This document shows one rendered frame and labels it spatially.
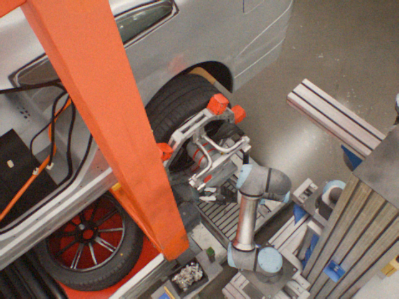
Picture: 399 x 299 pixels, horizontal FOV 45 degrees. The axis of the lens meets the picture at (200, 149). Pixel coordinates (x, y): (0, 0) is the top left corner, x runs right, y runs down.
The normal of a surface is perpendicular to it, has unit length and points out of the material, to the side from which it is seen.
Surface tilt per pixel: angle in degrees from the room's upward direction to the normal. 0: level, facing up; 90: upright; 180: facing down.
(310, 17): 0
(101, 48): 90
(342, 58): 0
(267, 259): 7
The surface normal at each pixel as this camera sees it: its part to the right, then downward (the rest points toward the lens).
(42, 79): 0.57, 0.38
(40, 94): -0.21, -0.34
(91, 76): 0.65, 0.65
